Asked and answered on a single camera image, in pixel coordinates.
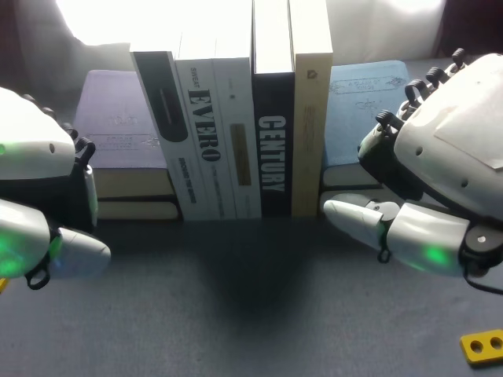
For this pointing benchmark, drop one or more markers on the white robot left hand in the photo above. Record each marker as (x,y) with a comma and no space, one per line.
(31,137)

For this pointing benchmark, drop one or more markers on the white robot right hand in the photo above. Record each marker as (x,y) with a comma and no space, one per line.
(440,129)

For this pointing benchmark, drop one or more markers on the purple clothbound book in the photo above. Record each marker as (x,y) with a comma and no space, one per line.
(114,125)

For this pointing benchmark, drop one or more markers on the blue clothbound book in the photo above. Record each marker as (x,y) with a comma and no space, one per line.
(349,129)

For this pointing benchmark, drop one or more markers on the dark book under blue book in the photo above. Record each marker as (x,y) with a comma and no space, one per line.
(342,195)

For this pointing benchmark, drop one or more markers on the dark book under purple book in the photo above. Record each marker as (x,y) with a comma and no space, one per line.
(137,210)

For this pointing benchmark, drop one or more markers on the cream hardcover book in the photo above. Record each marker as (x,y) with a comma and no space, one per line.
(310,149)

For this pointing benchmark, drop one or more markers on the white book with black oval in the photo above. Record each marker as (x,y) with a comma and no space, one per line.
(165,110)

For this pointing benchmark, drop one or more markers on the small yellow piece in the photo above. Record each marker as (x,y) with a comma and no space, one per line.
(2,284)

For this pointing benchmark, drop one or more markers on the white SWEAT EVERO book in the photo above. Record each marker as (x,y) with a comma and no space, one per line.
(204,129)

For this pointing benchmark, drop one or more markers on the white book with tan label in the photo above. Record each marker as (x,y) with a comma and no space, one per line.
(239,165)

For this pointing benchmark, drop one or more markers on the grey table cloth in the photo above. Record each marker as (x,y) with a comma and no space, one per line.
(157,314)

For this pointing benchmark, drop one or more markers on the yellow block with two holes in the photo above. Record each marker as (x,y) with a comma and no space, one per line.
(483,355)

